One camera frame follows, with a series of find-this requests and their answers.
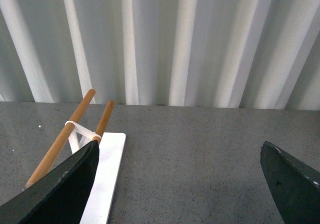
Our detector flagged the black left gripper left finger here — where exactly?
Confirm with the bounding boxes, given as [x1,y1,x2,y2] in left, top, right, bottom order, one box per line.
[0,141,100,224]

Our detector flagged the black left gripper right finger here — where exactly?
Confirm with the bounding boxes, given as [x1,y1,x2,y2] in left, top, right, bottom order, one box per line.
[260,141,320,224]

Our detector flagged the left wooden rack rod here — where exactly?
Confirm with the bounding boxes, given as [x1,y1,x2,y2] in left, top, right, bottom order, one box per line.
[25,89,96,188]

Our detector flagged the wooden rack rod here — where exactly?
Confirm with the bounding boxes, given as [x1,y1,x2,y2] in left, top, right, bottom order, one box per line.
[92,100,115,144]
[25,89,96,188]

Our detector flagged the white towel rack stand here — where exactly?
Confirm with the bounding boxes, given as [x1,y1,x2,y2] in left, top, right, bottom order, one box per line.
[80,132,126,224]

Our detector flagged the right wooden rack rod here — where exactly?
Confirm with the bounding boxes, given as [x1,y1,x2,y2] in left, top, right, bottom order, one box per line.
[92,100,115,144]

